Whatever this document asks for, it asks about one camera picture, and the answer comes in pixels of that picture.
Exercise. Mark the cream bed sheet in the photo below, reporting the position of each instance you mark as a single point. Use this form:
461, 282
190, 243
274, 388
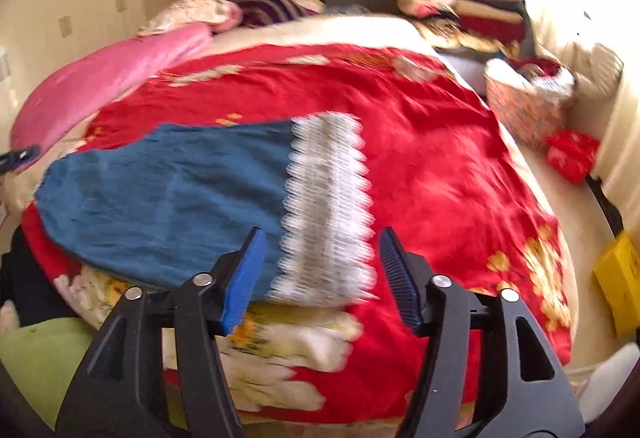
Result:
370, 31

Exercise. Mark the red floral bed blanket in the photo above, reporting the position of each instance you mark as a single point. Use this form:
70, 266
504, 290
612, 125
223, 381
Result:
453, 189

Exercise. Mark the pink quilt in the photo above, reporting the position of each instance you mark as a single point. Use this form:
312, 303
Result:
74, 92

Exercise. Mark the white knitted garment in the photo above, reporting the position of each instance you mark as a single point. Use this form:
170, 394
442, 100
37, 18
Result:
597, 73

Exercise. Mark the floral laundry basket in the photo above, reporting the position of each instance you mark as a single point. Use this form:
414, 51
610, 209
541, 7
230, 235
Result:
529, 97

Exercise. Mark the red bag on floor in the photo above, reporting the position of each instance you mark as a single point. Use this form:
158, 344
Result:
572, 154

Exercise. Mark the blue denim lace-trimmed pants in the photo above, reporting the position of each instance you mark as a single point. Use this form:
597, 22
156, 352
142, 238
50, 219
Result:
162, 209

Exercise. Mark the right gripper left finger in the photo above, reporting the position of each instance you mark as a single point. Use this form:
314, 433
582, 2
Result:
154, 369

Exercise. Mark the green garment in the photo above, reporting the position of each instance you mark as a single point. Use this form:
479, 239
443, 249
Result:
42, 359

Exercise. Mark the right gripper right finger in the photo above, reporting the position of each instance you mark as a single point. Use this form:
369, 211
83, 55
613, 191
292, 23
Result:
488, 369

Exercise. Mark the purple striped pillow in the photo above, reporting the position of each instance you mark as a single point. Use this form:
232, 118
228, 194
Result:
260, 13

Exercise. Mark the yellow box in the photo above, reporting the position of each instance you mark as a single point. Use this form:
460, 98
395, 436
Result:
617, 272

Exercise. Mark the floral pink pillow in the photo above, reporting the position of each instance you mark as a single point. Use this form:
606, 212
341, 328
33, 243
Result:
218, 15

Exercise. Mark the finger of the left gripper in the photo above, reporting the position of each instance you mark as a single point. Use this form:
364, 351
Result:
14, 159

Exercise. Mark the stack of folded clothes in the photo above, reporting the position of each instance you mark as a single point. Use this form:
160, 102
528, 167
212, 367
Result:
485, 26

